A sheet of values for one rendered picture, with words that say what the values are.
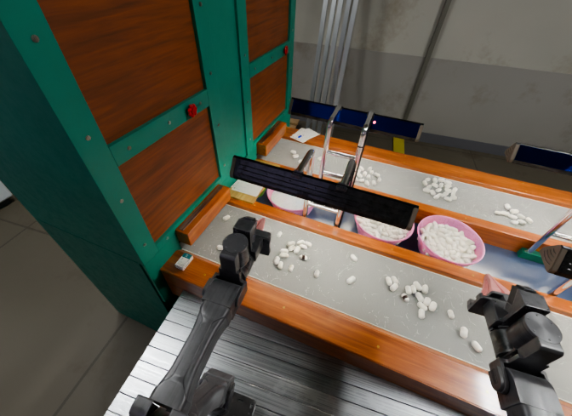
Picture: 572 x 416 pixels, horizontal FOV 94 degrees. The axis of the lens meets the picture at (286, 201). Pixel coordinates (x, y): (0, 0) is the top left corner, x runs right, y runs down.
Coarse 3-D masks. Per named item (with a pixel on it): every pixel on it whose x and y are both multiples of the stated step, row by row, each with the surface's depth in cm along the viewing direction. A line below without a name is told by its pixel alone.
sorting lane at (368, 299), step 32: (224, 224) 119; (320, 256) 109; (384, 256) 110; (288, 288) 98; (320, 288) 98; (352, 288) 99; (384, 288) 99; (448, 288) 100; (480, 288) 101; (384, 320) 91; (416, 320) 91; (448, 320) 92; (480, 320) 92; (448, 352) 84; (480, 352) 85
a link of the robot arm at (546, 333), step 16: (528, 320) 49; (544, 320) 49; (512, 336) 51; (528, 336) 48; (544, 336) 47; (560, 336) 47; (528, 352) 48; (544, 352) 46; (560, 352) 45; (496, 368) 50; (512, 368) 51; (528, 368) 50; (544, 368) 48; (496, 384) 49
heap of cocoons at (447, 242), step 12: (420, 228) 122; (432, 228) 124; (444, 228) 124; (432, 240) 117; (444, 240) 118; (456, 240) 118; (468, 240) 117; (444, 252) 113; (456, 252) 113; (468, 252) 113
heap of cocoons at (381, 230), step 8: (360, 216) 126; (360, 224) 125; (368, 224) 122; (376, 224) 125; (384, 224) 123; (368, 232) 119; (376, 232) 119; (384, 232) 119; (392, 232) 120; (400, 232) 119; (392, 240) 116
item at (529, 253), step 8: (568, 216) 102; (560, 224) 104; (552, 232) 107; (536, 240) 114; (544, 240) 111; (568, 240) 107; (520, 248) 120; (528, 248) 117; (536, 248) 115; (520, 256) 119; (528, 256) 118; (536, 256) 116
